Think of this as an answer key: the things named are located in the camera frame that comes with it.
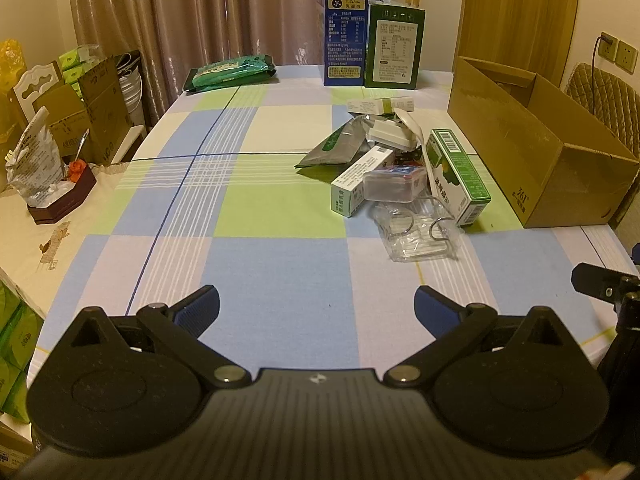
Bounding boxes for clear plastic hook package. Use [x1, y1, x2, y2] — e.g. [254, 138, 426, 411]
[371, 196, 462, 262]

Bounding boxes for green white medicine box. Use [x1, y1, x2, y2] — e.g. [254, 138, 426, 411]
[423, 129, 491, 226]

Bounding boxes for clear plastic case blue label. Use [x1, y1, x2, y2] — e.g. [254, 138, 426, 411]
[362, 166, 427, 204]

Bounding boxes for long white medicine box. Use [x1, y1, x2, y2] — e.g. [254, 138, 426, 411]
[330, 145, 395, 218]

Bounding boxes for white power adapter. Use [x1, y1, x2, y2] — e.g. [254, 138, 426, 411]
[368, 119, 418, 152]

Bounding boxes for silver green foil bag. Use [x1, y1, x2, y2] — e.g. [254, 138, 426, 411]
[295, 115, 374, 169]

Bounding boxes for checkered tablecloth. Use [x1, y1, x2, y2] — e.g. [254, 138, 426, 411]
[30, 66, 632, 370]

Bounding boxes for large brown cardboard box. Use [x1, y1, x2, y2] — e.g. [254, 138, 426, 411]
[448, 56, 639, 228]

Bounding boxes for green tissue packs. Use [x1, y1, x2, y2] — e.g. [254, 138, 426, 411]
[0, 284, 43, 424]

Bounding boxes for dark wooden tray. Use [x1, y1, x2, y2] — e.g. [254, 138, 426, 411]
[27, 159, 96, 224]

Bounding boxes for quilted chair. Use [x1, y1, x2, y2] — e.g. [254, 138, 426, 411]
[565, 63, 640, 156]

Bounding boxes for crumpled silver plastic bag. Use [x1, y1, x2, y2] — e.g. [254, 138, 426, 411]
[6, 106, 73, 208]

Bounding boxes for brown cardboard boxes stack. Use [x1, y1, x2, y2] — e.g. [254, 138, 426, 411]
[9, 58, 134, 165]

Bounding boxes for green wet wipes pack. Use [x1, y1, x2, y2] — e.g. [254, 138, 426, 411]
[182, 54, 277, 94]

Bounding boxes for wooden door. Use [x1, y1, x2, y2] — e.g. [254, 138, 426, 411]
[452, 0, 578, 86]

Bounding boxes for green milk carton box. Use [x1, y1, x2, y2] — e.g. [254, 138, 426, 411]
[364, 0, 426, 90]

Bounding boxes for beige curtain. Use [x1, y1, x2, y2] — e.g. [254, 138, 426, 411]
[66, 0, 388, 126]

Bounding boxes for yellow plastic bag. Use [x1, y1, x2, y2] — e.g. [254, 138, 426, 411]
[0, 39, 26, 105]

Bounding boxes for blue milk carton box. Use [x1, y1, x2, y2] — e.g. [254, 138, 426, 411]
[318, 0, 369, 87]

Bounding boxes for wall socket with plug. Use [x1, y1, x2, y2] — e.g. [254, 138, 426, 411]
[598, 32, 618, 63]

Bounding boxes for black charging cable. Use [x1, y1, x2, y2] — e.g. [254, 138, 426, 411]
[590, 34, 609, 99]

